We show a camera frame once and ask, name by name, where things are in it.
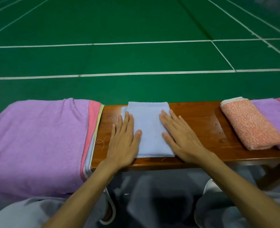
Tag person's right hand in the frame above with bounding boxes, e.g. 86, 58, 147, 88
159, 109, 213, 164

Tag person's left hand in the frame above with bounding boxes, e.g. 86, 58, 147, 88
105, 111, 142, 168

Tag light blue towel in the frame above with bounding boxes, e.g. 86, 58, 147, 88
121, 101, 176, 159

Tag person's right forearm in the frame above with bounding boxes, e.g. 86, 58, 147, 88
197, 151, 280, 228

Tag person's left forearm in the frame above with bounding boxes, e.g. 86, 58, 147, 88
42, 160, 122, 228

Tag loose pale thread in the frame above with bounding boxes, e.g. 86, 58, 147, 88
94, 136, 111, 150

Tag large yellow towel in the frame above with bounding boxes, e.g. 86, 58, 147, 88
90, 104, 105, 171

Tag brown wooden bench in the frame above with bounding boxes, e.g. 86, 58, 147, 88
91, 101, 280, 191

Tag large pink towel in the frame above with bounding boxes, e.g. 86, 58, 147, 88
80, 100, 102, 181

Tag large pale blue towel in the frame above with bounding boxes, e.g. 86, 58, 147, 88
84, 132, 94, 175

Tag grey trousers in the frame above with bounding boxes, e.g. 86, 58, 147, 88
0, 165, 280, 228

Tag folded orange speckled towel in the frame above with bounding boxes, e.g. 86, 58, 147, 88
220, 96, 280, 151

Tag white shoe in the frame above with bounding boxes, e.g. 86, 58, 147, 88
99, 186, 117, 225

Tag large purple towel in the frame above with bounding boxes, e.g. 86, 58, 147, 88
0, 98, 91, 203

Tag folded purple towel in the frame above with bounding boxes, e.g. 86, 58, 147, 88
250, 98, 280, 151

